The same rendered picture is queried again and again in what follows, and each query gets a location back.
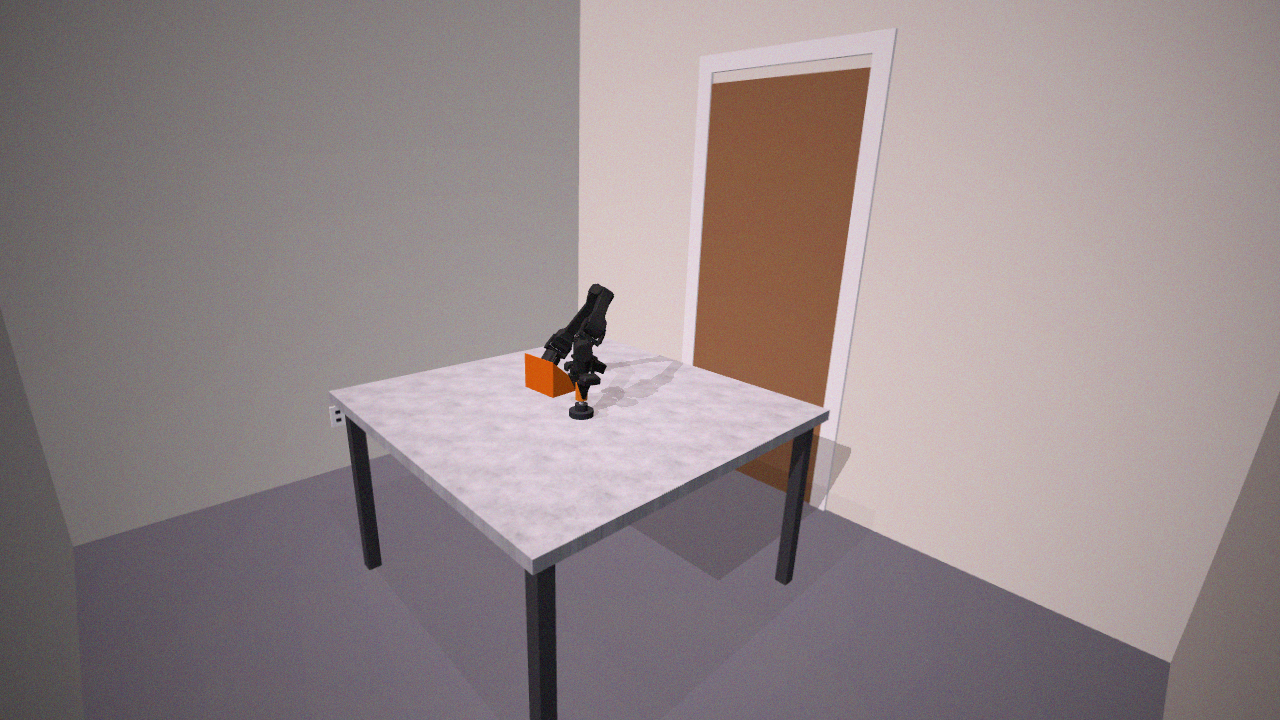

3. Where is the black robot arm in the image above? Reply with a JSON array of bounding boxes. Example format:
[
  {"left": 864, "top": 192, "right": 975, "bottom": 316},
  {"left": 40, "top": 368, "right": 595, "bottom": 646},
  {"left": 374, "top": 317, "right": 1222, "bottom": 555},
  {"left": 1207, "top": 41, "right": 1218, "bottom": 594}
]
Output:
[{"left": 541, "top": 283, "right": 614, "bottom": 374}]

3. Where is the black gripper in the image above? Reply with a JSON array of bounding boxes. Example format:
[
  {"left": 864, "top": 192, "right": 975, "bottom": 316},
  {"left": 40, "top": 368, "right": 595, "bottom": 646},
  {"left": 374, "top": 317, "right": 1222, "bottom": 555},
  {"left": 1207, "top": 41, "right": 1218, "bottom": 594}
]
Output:
[{"left": 564, "top": 354, "right": 602, "bottom": 398}]

